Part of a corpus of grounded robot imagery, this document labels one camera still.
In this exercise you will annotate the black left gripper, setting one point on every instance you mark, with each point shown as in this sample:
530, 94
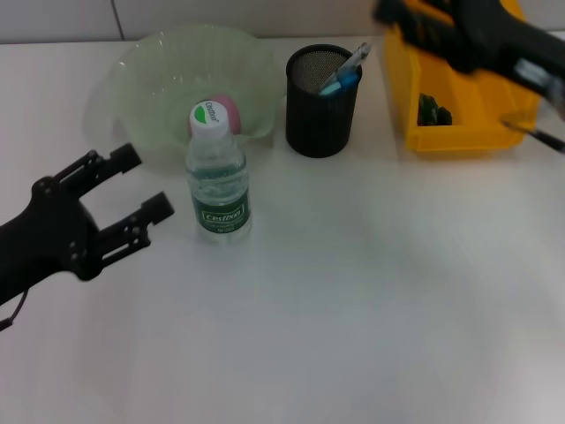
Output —
39, 234

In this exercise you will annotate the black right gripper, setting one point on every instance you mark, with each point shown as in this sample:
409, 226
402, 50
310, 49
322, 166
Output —
494, 35

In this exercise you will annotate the silver ballpoint pen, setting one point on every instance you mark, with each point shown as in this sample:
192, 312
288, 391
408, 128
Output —
351, 64

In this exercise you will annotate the clear water bottle green label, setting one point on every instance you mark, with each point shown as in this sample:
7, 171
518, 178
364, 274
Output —
218, 190

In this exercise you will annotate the blue scissors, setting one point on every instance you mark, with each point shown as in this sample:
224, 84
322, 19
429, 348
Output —
342, 84

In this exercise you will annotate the pink peach toy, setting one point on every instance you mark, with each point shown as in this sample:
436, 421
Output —
231, 110

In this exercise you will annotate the pale green glass fruit plate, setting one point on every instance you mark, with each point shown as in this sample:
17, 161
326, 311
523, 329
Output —
154, 79

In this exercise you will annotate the black mesh pen holder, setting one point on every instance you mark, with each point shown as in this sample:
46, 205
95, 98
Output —
322, 123

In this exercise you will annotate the yellow plastic bin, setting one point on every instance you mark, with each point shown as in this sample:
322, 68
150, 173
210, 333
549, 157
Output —
468, 132

